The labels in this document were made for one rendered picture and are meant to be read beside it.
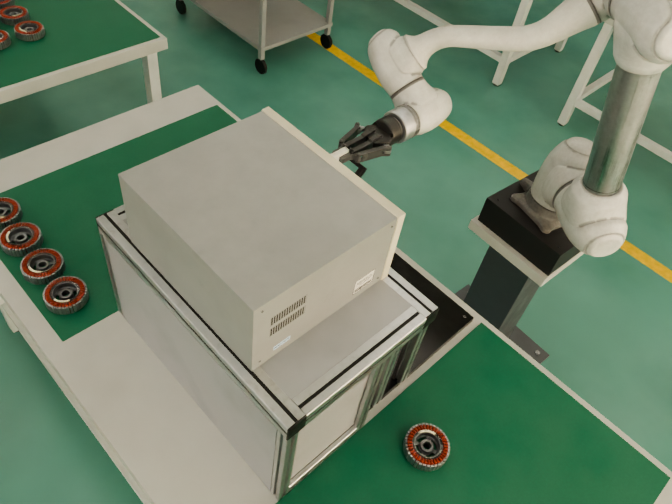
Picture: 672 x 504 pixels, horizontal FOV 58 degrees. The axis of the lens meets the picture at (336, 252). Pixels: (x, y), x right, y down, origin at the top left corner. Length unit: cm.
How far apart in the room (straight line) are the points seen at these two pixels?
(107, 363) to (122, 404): 13
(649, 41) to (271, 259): 90
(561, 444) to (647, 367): 138
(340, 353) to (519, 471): 62
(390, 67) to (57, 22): 171
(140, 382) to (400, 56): 107
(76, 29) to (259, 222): 189
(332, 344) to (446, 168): 236
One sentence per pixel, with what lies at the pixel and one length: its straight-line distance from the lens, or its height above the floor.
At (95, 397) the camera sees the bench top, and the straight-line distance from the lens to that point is 165.
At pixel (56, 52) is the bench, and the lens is 278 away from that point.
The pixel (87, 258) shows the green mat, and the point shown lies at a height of 75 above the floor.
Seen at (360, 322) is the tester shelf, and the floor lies 111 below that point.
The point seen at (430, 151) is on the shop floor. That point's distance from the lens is 360.
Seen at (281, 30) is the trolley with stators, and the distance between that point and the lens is 410.
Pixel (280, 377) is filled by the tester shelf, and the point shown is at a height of 111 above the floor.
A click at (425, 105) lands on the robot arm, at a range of 165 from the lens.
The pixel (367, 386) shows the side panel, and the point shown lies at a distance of 138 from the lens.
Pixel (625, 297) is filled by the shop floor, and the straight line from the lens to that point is 327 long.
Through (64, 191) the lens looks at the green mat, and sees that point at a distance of 213.
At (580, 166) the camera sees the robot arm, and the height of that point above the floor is 109.
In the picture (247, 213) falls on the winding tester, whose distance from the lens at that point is 120.
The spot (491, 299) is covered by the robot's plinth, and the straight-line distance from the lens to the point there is 236.
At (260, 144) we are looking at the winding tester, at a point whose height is 132.
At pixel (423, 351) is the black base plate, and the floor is 77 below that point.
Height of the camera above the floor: 217
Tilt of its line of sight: 48 degrees down
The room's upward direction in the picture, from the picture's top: 10 degrees clockwise
